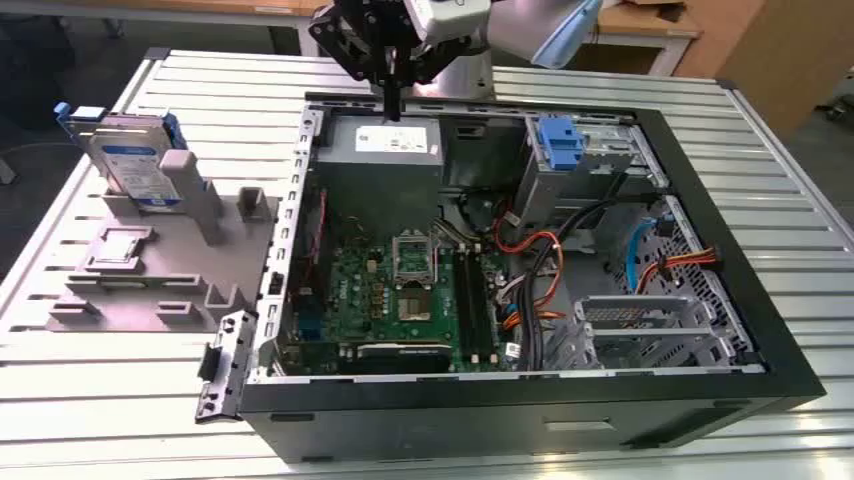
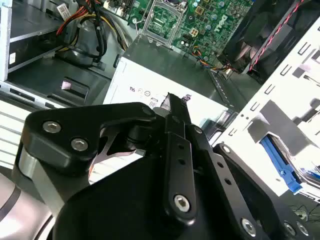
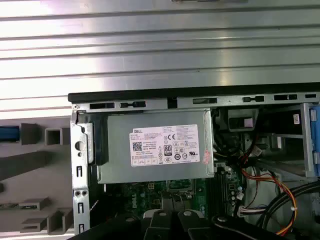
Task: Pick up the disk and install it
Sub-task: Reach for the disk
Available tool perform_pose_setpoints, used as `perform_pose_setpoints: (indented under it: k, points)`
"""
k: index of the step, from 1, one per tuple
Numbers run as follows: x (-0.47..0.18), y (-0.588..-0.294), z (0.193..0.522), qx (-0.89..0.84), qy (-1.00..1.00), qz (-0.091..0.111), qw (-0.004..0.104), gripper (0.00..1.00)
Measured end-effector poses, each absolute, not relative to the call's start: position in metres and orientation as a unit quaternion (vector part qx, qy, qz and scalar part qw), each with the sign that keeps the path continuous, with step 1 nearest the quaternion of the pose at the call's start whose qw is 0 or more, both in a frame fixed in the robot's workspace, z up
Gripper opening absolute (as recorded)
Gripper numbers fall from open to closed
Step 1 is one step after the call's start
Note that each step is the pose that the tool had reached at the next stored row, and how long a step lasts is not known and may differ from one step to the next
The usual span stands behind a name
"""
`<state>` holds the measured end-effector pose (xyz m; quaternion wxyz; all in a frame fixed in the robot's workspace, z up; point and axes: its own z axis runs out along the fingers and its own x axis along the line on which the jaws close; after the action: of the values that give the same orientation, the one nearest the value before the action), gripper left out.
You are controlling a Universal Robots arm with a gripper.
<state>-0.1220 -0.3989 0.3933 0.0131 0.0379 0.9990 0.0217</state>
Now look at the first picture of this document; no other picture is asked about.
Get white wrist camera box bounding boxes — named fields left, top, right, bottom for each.
left=403, top=0, right=492, bottom=41

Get wooden cabinet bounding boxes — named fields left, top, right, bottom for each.
left=679, top=0, right=854, bottom=141

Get black graphics card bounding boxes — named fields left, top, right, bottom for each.
left=336, top=341, right=455, bottom=375

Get orange wire bundle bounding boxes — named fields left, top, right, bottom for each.
left=491, top=197, right=568, bottom=332

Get wooden desk white frame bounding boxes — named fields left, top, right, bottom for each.
left=292, top=0, right=706, bottom=77
left=0, top=0, right=321, bottom=56

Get CPU socket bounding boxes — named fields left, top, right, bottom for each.
left=393, top=292, right=445, bottom=325

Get grey metal disk bay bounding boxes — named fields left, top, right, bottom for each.
left=572, top=294, right=735, bottom=371

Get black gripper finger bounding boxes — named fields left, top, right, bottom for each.
left=392, top=42, right=461, bottom=123
left=307, top=9, right=395, bottom=123

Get silver CPU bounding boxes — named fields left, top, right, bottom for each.
left=97, top=238, right=140, bottom=264

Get orange yellow power wire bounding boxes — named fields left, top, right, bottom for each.
left=634, top=245, right=727, bottom=296

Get grey power supply unit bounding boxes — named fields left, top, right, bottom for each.
left=312, top=115, right=445, bottom=236

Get black chair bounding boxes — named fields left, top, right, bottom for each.
left=0, top=14, right=75, bottom=131

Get green motherboard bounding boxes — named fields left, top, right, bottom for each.
left=276, top=234, right=528, bottom=376

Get black cable bundle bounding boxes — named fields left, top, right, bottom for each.
left=519, top=192, right=668, bottom=372

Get blue wire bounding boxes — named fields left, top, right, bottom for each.
left=624, top=214, right=672, bottom=297

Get black RAM slot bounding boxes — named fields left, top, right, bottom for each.
left=452, top=244, right=480, bottom=364
left=470, top=243, right=500, bottom=364

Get metal socket cover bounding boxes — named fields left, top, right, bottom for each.
left=391, top=229, right=440, bottom=290

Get black PC case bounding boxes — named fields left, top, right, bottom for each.
left=237, top=91, right=828, bottom=464

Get grey parts rack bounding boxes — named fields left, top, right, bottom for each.
left=43, top=149, right=285, bottom=334

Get grey expansion card retainer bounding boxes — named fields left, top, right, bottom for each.
left=193, top=308, right=261, bottom=425

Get hard disk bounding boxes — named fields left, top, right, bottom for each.
left=52, top=102, right=188, bottom=214

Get green RAM stick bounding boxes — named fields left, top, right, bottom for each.
left=92, top=278, right=167, bottom=292

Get office chair wheel base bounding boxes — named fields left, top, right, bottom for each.
left=816, top=69, right=854, bottom=124

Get thin red wire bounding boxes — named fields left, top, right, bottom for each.
left=285, top=188, right=329, bottom=301

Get grey metal drive cage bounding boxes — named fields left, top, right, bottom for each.
left=512, top=115, right=668, bottom=236

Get blue plastic bay latch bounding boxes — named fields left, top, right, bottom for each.
left=538, top=115, right=586, bottom=171

